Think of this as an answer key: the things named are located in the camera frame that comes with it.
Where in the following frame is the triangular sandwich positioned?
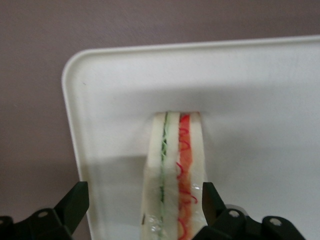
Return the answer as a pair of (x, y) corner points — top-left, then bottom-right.
(139, 110), (209, 240)

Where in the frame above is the beige rectangular tray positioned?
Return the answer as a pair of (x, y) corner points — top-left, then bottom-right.
(61, 34), (320, 240)

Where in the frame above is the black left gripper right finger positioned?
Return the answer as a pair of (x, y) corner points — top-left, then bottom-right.
(192, 181), (308, 240)

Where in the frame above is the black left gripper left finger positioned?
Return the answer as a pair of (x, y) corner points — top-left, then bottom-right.
(0, 181), (90, 240)

